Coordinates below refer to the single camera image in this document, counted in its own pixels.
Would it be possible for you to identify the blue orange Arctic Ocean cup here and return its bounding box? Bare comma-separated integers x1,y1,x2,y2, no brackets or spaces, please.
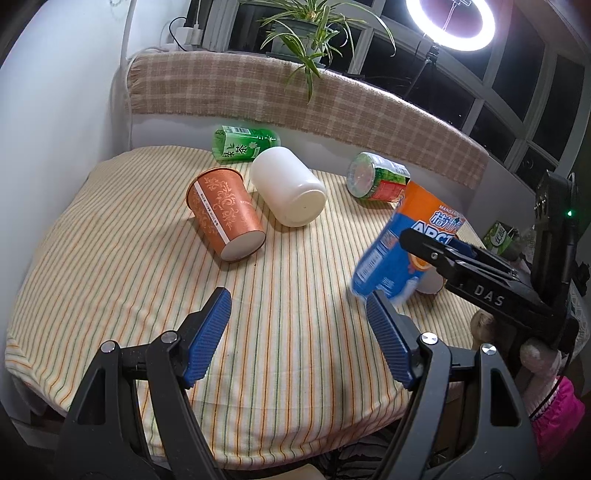
351,181,465,306

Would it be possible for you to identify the upright orange paper cup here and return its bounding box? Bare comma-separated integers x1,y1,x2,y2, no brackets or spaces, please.
417,267,446,295

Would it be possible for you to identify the green red label cup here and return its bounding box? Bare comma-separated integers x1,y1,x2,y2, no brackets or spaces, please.
346,152,411,202

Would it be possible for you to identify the white plastic cup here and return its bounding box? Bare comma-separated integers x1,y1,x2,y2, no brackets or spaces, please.
249,146,327,228

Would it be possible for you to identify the lying orange paper cup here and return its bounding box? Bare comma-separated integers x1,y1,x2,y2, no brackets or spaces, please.
185,167,266,262

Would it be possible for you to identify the green tea label cup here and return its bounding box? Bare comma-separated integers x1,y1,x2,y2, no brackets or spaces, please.
211,125,280,163

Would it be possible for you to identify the green tissue box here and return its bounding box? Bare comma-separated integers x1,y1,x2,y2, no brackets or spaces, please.
482,221,520,255

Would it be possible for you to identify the beige plaid cloth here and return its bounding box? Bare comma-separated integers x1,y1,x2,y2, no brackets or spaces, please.
127,51,489,189

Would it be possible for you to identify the striped yellow table cloth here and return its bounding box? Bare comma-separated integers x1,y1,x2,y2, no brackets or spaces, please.
4,145,491,470

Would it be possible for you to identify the spider plant in pot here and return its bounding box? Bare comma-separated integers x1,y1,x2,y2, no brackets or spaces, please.
238,1,398,101

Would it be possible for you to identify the white power adapter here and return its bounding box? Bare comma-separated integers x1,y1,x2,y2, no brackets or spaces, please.
175,26,204,49

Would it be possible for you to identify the ring light on tripod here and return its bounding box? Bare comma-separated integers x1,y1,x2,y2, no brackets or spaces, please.
404,1,498,99

